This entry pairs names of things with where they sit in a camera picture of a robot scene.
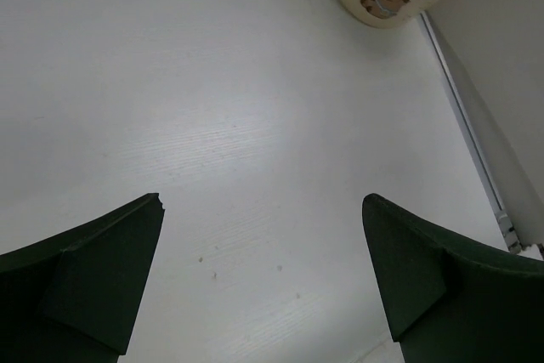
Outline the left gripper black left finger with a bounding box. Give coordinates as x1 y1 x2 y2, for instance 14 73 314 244
1 193 165 362

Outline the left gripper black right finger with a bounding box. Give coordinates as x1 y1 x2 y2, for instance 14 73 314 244
362 194 543 362

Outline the right aluminium rail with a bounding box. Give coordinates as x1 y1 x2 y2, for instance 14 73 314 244
421 13 543 259

